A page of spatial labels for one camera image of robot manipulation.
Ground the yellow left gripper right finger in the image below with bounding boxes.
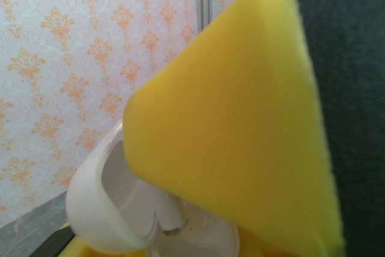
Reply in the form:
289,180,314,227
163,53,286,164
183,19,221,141
239,223,328,257

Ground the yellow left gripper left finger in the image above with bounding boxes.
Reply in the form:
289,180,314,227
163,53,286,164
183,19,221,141
37,222,148,257

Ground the white earbud charging case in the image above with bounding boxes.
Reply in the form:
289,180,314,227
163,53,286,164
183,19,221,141
65,118,241,257

